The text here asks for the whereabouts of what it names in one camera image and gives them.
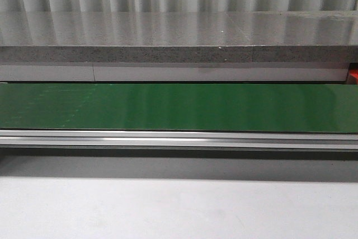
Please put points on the grey stone counter slab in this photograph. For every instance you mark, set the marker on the grey stone counter slab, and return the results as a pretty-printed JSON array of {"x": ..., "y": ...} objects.
[{"x": 288, "y": 47}]

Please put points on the green conveyor belt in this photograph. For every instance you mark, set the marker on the green conveyor belt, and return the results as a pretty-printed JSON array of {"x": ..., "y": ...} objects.
[{"x": 233, "y": 107}]

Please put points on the red box at right edge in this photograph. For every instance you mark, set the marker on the red box at right edge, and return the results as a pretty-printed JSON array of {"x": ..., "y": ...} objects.
[{"x": 352, "y": 77}]

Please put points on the aluminium conveyor side rail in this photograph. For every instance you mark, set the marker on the aluminium conveyor side rail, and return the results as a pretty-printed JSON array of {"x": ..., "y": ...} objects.
[{"x": 210, "y": 140}]

